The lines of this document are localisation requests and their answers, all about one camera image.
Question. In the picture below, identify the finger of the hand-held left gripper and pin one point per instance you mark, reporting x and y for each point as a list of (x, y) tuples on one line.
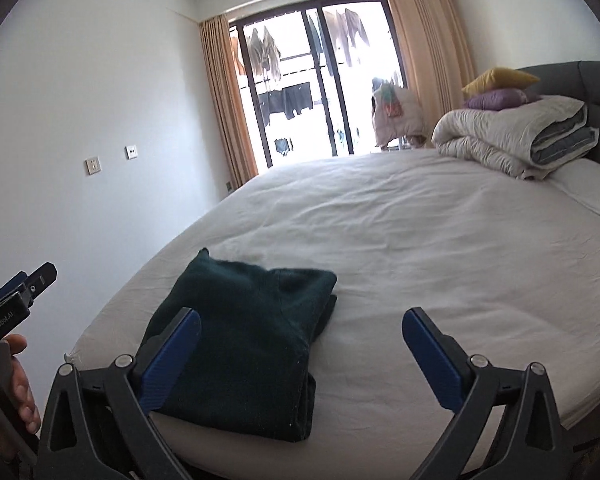
[(42, 280), (12, 284)]

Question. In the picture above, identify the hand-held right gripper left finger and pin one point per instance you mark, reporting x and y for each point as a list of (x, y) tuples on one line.
[(172, 360)]

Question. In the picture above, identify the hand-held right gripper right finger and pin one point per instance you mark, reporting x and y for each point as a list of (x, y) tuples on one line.
[(430, 360)]

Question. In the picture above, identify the dark green garment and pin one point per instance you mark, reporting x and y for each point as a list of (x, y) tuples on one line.
[(250, 320)]

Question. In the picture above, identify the person's left hand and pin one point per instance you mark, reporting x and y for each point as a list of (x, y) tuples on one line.
[(22, 400)]

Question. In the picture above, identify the bed with white sheet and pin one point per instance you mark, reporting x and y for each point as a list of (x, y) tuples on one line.
[(430, 240)]

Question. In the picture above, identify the white flat pillow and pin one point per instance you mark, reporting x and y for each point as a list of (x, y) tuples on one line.
[(585, 187)]

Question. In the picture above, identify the folded white quilt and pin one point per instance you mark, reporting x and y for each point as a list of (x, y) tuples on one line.
[(490, 135)]

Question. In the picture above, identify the white garment on drying rack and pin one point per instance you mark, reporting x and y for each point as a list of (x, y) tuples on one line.
[(400, 115)]

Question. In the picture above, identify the beige curtain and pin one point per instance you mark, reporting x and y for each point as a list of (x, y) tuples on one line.
[(430, 45), (225, 110)]

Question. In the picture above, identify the sliding glass balcony door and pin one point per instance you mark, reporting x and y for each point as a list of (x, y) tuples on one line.
[(300, 125)]

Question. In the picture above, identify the purple pillow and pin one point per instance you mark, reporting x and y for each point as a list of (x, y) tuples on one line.
[(495, 98)]

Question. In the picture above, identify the hanging dark pants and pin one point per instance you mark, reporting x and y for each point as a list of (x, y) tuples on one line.
[(292, 97)]

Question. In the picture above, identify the yellow pillow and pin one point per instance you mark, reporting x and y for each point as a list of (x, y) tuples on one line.
[(500, 80)]

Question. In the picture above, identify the hanging grey shirt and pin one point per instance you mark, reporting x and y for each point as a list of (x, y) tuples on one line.
[(352, 30), (265, 55)]

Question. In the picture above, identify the beige wall socket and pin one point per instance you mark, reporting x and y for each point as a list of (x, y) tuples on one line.
[(93, 165)]

